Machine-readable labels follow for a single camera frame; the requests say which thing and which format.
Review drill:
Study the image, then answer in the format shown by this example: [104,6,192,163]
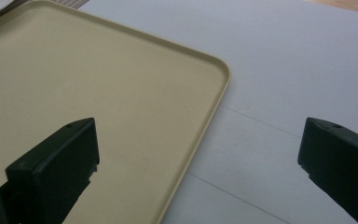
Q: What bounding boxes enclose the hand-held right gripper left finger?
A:
[0,117,101,224]

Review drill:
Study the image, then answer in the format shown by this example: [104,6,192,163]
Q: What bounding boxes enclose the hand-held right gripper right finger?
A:
[296,117,358,224]

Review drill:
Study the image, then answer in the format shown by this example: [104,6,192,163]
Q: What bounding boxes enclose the beige plastic tray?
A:
[0,0,233,224]

